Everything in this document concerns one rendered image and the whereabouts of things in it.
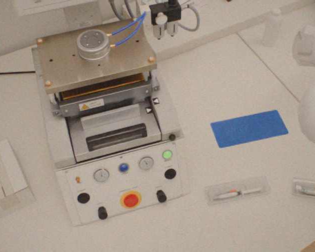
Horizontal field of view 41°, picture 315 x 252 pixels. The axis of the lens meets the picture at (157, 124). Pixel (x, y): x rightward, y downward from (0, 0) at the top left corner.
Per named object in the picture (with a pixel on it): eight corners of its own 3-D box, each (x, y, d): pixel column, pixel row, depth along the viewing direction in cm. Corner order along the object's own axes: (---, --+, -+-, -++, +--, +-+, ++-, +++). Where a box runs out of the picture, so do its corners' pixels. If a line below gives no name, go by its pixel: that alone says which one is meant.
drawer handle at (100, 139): (87, 145, 103) (84, 136, 100) (145, 130, 106) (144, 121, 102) (88, 152, 102) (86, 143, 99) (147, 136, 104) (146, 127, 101)
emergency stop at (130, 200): (124, 205, 115) (121, 194, 113) (138, 201, 116) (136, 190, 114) (125, 209, 114) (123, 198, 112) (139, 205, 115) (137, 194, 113)
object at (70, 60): (41, 48, 117) (28, 10, 106) (147, 24, 122) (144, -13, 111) (53, 113, 103) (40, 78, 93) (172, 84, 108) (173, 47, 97)
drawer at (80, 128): (59, 80, 121) (53, 61, 115) (132, 63, 125) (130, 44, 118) (77, 163, 105) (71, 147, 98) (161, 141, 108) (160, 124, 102)
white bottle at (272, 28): (268, 48, 153) (276, 17, 141) (259, 41, 155) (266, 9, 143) (278, 43, 154) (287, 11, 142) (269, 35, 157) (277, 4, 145)
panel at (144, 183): (80, 224, 114) (62, 170, 105) (183, 195, 118) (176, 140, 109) (80, 229, 112) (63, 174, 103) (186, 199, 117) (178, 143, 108)
